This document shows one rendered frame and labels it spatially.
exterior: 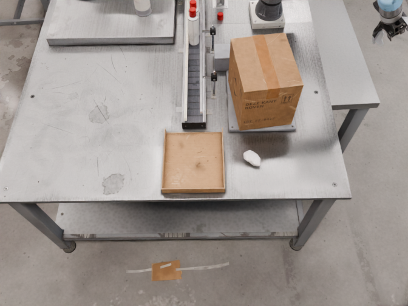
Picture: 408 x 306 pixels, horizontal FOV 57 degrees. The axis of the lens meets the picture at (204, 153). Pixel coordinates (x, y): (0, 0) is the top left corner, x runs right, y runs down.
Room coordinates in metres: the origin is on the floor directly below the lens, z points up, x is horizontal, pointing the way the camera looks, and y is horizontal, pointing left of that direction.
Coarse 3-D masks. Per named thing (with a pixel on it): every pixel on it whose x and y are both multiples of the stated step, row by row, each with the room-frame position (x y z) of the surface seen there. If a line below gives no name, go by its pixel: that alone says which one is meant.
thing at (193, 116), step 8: (192, 48) 1.44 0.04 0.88; (192, 56) 1.38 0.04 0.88; (192, 64) 1.32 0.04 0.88; (192, 72) 1.27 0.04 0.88; (192, 80) 1.22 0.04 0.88; (192, 88) 1.17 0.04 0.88; (192, 96) 1.13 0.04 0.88; (192, 104) 1.08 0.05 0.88; (192, 112) 1.03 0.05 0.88; (192, 120) 0.99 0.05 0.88; (200, 120) 0.99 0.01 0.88
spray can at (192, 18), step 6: (192, 12) 1.46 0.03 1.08; (192, 18) 1.46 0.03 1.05; (198, 18) 1.47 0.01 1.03; (192, 24) 1.45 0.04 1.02; (198, 24) 1.47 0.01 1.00; (192, 30) 1.45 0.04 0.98; (198, 30) 1.47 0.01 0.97; (192, 36) 1.45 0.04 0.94; (198, 36) 1.47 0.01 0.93; (192, 42) 1.45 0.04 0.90; (198, 42) 1.46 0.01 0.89
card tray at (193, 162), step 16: (176, 144) 0.89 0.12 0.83; (192, 144) 0.89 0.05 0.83; (208, 144) 0.88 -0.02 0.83; (176, 160) 0.81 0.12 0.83; (192, 160) 0.81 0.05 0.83; (208, 160) 0.80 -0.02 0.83; (176, 176) 0.73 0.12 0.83; (192, 176) 0.73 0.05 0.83; (208, 176) 0.73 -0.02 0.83; (224, 176) 0.71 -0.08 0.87; (176, 192) 0.66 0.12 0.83; (192, 192) 0.65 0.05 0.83
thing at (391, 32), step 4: (400, 20) 1.10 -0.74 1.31; (380, 24) 1.17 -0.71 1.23; (384, 24) 1.16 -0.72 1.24; (388, 24) 1.11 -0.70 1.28; (392, 24) 1.10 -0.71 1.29; (396, 24) 1.10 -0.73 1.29; (400, 24) 1.10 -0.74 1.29; (404, 24) 1.15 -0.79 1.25; (384, 28) 1.14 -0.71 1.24; (388, 28) 1.14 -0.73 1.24; (392, 28) 1.11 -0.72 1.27; (396, 28) 1.12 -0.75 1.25; (400, 28) 1.12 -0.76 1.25; (404, 28) 1.13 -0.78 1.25; (388, 32) 1.12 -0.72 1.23; (392, 32) 1.13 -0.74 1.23; (396, 32) 1.11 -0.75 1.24; (400, 32) 1.13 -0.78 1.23; (388, 36) 1.13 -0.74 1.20; (392, 36) 1.12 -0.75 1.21
